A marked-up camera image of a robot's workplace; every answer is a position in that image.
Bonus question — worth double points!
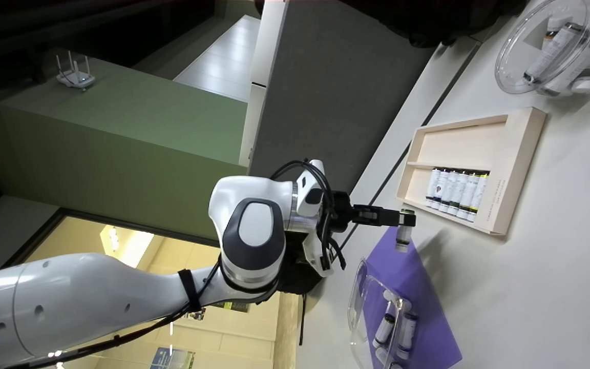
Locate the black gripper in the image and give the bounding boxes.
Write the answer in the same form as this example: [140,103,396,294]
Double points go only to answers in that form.
[330,191,415,231]

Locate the small white bottle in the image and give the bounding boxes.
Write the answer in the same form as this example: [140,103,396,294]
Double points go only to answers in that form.
[396,226,413,253]

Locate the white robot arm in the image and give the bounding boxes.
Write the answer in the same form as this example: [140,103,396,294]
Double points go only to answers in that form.
[0,159,415,369]

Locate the row of bottles in tray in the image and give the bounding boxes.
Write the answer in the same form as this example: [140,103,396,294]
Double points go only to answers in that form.
[424,165,490,224]

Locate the wooden tray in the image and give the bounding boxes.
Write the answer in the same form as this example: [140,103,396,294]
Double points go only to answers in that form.
[397,106,547,238]

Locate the large white bottle front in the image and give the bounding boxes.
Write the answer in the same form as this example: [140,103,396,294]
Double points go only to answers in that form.
[397,314,418,351]

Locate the white bottle with black cap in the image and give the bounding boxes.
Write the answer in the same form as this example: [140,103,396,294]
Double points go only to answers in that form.
[373,314,396,346]

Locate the purple mat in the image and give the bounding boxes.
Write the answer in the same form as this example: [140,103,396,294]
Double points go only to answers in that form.
[363,228,460,369]

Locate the clear plastic container on mat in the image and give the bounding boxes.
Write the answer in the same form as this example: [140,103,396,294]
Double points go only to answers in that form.
[348,265,418,369]

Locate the grey desk partition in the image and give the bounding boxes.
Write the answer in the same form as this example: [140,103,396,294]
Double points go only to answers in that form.
[241,0,430,191]

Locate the clear plastic bowl with bottles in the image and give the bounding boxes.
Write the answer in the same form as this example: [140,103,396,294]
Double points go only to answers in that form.
[494,0,590,96]

